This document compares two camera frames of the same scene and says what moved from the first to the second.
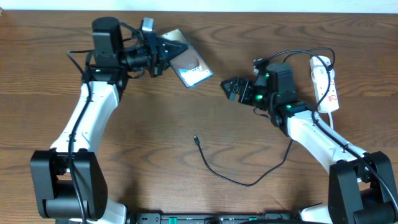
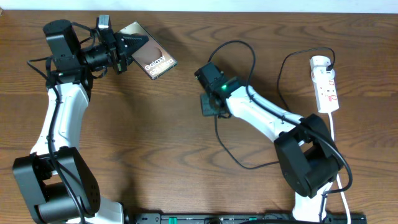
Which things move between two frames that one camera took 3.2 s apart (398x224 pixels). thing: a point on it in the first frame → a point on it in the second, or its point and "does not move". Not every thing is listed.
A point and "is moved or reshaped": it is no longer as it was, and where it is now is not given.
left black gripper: (156, 54) → (117, 51)
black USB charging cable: (259, 61) → (280, 101)
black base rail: (202, 218) does not move
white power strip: (319, 76) does not move
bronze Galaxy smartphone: (188, 64) is moved or reshaped
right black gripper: (247, 86) → (207, 108)
